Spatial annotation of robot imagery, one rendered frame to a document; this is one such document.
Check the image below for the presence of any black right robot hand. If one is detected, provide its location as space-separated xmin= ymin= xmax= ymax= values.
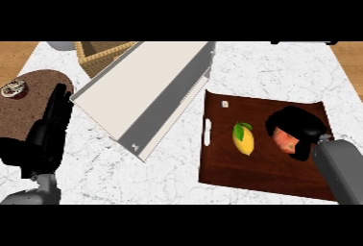
xmin=264 ymin=105 xmax=329 ymax=162

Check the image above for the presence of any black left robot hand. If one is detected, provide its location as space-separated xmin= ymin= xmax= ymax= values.
xmin=0 ymin=83 xmax=75 ymax=181

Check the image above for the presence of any orange-red fruit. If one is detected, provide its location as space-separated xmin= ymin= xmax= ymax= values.
xmin=271 ymin=127 xmax=301 ymax=155

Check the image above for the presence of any dark brown wooden tray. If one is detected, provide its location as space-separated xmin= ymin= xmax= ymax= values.
xmin=197 ymin=89 xmax=341 ymax=203

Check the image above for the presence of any white tiered shelf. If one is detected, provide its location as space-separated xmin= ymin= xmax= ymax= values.
xmin=69 ymin=41 xmax=217 ymax=163

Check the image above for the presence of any brown round placemat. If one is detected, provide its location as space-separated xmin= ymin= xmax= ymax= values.
xmin=0 ymin=69 xmax=75 ymax=142

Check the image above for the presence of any chocolate cupcake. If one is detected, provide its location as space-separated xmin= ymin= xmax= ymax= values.
xmin=0 ymin=78 xmax=29 ymax=100

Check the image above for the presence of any wicker basket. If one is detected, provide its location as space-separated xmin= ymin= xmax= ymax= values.
xmin=73 ymin=41 xmax=138 ymax=79

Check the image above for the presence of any grey bowl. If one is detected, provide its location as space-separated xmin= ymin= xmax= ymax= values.
xmin=45 ymin=41 xmax=76 ymax=52

